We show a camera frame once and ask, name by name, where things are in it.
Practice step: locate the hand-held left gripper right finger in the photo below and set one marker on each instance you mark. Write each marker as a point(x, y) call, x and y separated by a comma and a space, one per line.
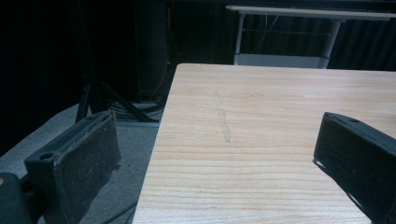
point(358, 158)

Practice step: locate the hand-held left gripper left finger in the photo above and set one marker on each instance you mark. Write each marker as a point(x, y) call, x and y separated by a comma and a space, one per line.
point(77, 165)

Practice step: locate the black tripod stand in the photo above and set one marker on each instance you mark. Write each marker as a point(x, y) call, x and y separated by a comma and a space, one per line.
point(102, 93)

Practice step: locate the white metal frame table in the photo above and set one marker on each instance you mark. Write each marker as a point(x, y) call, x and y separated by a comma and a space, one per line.
point(289, 37)

